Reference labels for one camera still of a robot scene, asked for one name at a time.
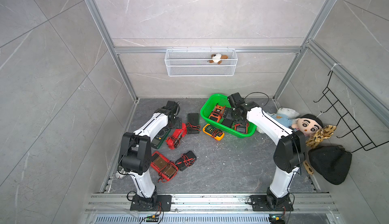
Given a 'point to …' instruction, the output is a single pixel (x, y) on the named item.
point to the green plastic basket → (208, 106)
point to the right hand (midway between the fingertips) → (231, 116)
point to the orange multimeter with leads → (217, 113)
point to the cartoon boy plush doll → (308, 124)
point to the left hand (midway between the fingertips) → (174, 123)
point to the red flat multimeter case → (165, 170)
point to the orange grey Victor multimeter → (242, 128)
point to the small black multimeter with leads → (186, 159)
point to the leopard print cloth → (314, 140)
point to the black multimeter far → (193, 126)
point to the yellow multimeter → (216, 133)
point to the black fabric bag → (332, 162)
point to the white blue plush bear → (284, 116)
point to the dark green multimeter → (160, 138)
